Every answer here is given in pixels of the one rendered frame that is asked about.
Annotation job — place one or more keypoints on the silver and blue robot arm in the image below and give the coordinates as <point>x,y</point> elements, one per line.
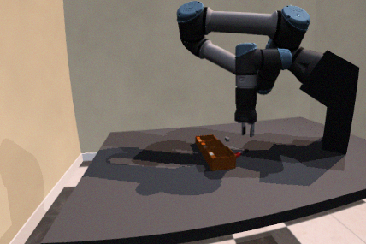
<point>285,28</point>

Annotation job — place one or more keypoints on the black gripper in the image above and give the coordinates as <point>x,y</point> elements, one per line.
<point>246,100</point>

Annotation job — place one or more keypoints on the red usb stick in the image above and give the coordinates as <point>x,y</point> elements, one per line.
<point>238,154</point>

